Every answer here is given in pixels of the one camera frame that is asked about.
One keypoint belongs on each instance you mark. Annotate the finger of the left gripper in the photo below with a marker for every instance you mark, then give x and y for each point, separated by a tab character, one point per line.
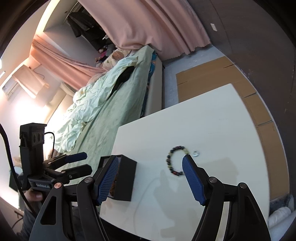
74	172
69	158

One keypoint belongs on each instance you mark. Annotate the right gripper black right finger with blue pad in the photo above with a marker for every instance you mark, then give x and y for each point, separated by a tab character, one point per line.
245	220

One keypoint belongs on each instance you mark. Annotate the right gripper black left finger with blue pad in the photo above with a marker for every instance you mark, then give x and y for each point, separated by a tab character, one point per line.
55	219

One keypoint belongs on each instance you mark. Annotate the black jewelry box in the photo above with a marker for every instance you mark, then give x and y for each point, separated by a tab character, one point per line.
122	186

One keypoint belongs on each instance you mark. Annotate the person's left hand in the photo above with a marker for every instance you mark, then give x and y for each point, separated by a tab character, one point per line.
35	200

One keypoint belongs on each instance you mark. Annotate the white air conditioner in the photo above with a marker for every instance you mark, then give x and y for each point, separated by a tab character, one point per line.
10	87

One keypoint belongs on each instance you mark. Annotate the light green duvet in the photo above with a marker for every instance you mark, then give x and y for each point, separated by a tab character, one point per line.
87	103

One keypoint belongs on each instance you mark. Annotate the green bed sheet mattress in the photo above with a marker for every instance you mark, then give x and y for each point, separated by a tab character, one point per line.
127	104

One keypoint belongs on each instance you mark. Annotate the pink curtain left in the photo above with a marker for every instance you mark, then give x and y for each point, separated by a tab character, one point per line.
74	73

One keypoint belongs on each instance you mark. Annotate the pink curtain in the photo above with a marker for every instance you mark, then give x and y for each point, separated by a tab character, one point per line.
171	28
74	73

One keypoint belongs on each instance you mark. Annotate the black garment on bed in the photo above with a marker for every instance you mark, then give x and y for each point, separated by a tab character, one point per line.
123	77

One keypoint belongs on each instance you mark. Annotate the patterned pillow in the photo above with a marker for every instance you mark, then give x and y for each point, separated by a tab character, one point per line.
113	59

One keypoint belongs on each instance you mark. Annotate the flattened cardboard sheet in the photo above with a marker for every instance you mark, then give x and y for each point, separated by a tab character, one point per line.
219	72

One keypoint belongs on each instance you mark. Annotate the pink curtain right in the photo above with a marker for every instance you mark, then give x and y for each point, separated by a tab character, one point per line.
171	28

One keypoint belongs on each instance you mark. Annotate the white wall socket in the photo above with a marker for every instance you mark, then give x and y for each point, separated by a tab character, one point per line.
213	27

